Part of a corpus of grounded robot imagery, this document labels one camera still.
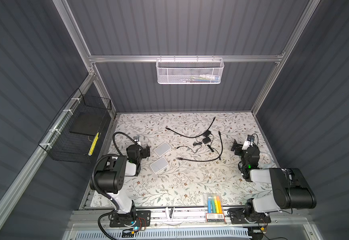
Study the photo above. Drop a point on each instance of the black wire basket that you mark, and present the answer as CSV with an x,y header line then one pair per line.
x,y
61,145

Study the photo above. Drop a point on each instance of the black power adapter lower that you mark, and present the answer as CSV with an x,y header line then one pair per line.
x,y
206,140

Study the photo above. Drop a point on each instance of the box of coloured markers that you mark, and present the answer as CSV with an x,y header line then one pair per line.
x,y
214,211

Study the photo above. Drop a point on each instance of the black pad in basket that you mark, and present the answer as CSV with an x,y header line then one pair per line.
x,y
86,124

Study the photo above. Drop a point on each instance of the white perforated cable tray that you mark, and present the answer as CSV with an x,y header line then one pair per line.
x,y
214,233

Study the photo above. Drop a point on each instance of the floral table mat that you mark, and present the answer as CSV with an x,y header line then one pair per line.
x,y
194,168

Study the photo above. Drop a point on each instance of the white wire mesh basket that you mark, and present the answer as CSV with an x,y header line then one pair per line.
x,y
189,71

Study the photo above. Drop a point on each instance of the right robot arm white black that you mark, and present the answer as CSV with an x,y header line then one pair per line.
x,y
290,190

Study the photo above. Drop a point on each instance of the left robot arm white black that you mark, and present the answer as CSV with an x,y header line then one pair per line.
x,y
109,174

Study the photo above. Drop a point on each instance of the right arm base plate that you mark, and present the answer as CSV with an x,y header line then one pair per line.
x,y
241,216

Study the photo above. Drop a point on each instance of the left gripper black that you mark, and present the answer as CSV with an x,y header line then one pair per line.
x,y
144,151

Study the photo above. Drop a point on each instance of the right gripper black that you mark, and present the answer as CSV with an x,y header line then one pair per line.
x,y
240,148

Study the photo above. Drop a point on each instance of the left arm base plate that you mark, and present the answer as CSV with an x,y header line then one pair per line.
x,y
133,219

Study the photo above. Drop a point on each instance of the white round clock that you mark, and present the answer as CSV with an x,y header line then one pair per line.
x,y
265,161

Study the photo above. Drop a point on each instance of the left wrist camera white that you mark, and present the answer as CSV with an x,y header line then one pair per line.
x,y
137,140

